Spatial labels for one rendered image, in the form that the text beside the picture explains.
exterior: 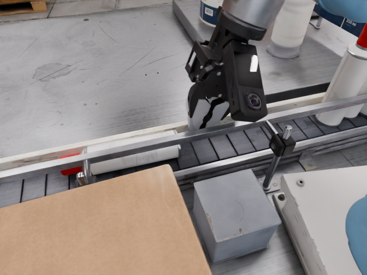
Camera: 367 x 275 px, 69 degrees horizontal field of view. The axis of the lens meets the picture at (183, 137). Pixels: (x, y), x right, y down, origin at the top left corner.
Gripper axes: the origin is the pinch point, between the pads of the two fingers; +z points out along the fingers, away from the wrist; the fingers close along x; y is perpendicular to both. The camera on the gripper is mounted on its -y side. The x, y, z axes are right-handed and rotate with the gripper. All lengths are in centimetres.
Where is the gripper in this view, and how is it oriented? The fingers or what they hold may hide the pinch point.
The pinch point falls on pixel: (197, 133)
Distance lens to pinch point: 48.6
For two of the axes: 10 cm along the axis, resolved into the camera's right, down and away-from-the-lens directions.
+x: -9.0, -0.4, -4.3
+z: -3.3, 7.2, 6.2
